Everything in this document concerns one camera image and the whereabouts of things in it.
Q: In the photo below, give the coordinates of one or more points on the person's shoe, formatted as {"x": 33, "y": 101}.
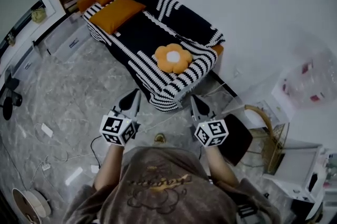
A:
{"x": 159, "y": 137}

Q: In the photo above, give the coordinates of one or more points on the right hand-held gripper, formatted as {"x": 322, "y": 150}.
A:
{"x": 212, "y": 132}

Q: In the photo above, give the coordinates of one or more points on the beige cloth bag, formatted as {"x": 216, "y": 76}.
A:
{"x": 39, "y": 15}

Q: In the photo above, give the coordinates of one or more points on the sofa with black white cover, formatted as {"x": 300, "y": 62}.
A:
{"x": 147, "y": 33}

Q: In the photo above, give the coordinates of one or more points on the plastic bottle with yellow liquid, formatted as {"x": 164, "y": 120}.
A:
{"x": 11, "y": 39}

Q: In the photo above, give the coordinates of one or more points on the white rectangular power adapter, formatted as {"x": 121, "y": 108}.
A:
{"x": 47, "y": 130}

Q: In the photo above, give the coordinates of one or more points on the black square stool seat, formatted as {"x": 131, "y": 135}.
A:
{"x": 234, "y": 138}

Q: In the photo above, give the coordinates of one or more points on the orange flower-shaped cushion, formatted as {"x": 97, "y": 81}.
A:
{"x": 172, "y": 57}

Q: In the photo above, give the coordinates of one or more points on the white power strip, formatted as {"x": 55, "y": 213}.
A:
{"x": 46, "y": 166}

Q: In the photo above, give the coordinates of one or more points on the person's left forearm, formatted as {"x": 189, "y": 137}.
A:
{"x": 110, "y": 165}

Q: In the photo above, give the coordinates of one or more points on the person's right forearm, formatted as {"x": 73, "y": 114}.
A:
{"x": 219, "y": 167}

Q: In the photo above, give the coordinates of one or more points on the white plastic machine housing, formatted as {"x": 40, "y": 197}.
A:
{"x": 297, "y": 165}

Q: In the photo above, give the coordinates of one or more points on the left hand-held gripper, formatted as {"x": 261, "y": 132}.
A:
{"x": 116, "y": 129}

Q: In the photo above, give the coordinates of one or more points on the clear plastic bag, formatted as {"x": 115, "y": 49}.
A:
{"x": 310, "y": 78}

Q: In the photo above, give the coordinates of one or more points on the person's brown printed t-shirt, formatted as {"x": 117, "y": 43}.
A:
{"x": 168, "y": 191}

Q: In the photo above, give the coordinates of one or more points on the round white robot vacuum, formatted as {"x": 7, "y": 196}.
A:
{"x": 31, "y": 205}

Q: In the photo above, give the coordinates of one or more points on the black round-base stand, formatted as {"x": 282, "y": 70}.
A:
{"x": 7, "y": 109}

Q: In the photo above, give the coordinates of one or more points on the black mesh waste bin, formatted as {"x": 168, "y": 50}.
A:
{"x": 17, "y": 99}

